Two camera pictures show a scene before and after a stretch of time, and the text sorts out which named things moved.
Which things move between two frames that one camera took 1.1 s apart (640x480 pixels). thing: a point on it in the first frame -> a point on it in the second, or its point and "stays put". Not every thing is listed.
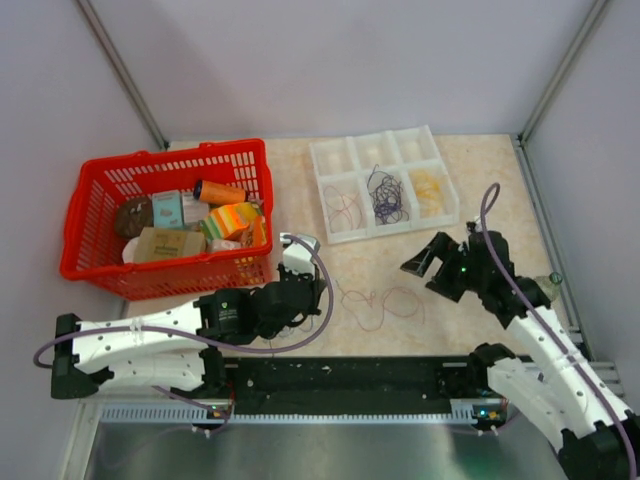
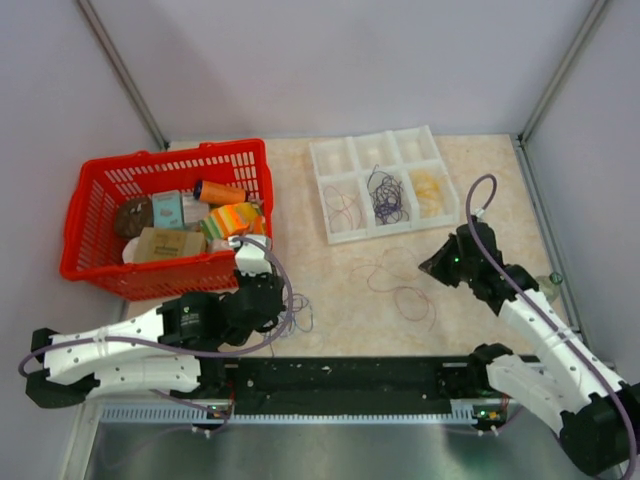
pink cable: (400, 302) -> (396, 269)
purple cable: (386, 191) stays put
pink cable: (346, 203) stays put
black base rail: (301, 379) stays put
